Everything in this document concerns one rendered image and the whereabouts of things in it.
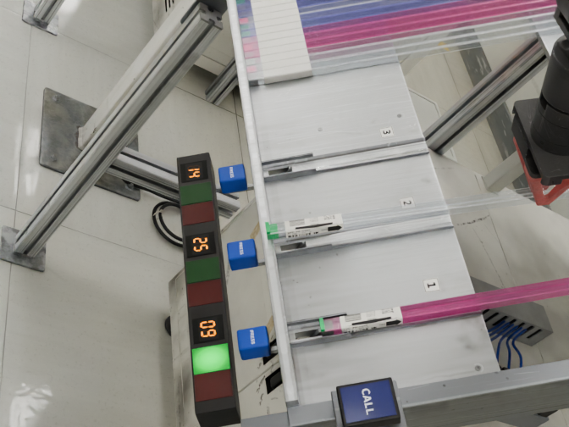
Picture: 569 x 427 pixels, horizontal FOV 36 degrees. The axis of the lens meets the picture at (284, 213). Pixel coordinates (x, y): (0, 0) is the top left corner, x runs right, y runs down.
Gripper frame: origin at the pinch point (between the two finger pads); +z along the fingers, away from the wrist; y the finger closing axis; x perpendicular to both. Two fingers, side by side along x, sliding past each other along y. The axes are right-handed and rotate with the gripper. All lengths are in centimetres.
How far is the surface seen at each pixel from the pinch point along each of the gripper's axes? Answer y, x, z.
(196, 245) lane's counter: 2.9, 36.9, 5.3
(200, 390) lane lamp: -14.9, 37.7, 4.6
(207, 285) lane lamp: -2.8, 36.1, 5.0
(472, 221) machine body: 32, -8, 48
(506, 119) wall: 176, -79, 184
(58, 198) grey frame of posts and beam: 47, 63, 47
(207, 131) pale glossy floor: 104, 37, 94
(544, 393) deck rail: -21.3, 6.1, 2.2
